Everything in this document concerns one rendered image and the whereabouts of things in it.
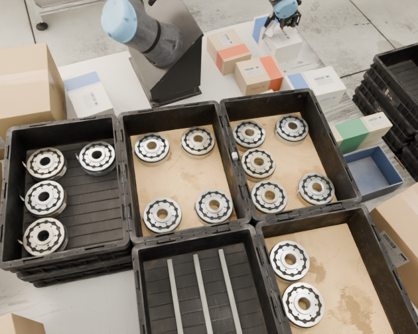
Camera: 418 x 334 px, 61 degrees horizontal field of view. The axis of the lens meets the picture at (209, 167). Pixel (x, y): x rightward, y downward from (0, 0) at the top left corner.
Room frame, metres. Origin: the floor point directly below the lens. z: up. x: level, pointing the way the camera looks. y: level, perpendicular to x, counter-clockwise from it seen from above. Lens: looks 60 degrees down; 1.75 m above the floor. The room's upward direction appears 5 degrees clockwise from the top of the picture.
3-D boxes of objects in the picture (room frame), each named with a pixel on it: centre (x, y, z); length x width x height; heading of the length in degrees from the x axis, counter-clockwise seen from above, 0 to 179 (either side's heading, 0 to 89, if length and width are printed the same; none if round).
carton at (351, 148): (0.75, -0.48, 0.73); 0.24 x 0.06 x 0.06; 116
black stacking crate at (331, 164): (0.57, -0.21, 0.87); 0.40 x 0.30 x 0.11; 16
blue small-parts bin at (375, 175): (0.61, -0.51, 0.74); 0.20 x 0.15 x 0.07; 114
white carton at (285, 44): (1.24, -0.23, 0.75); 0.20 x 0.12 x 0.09; 27
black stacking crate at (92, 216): (0.40, 0.37, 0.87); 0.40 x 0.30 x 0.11; 16
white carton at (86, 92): (0.81, 0.45, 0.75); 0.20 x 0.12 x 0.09; 32
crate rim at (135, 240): (0.48, 0.08, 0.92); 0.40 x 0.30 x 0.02; 16
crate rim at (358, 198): (0.57, -0.21, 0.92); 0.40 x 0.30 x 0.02; 16
